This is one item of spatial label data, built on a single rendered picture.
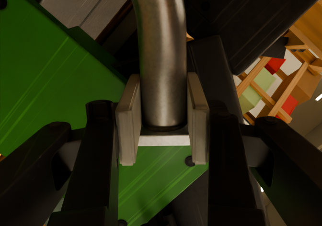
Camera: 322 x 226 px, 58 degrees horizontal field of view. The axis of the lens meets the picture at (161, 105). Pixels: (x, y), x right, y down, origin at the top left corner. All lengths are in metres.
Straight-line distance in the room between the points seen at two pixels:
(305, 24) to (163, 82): 0.84
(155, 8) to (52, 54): 0.09
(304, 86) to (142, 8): 4.15
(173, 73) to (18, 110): 0.13
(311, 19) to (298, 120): 8.73
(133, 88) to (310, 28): 0.86
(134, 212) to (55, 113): 0.11
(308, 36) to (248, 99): 2.56
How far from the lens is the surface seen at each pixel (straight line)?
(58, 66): 0.22
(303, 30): 0.99
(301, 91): 4.23
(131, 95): 0.15
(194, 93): 0.15
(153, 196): 0.26
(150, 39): 0.17
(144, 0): 0.17
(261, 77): 3.81
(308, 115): 9.70
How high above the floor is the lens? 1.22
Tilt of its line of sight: 2 degrees down
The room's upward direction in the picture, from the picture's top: 135 degrees clockwise
